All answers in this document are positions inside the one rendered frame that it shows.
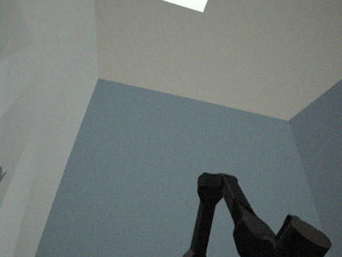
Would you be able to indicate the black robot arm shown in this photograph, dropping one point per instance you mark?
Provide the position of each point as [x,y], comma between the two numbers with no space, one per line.
[252,236]

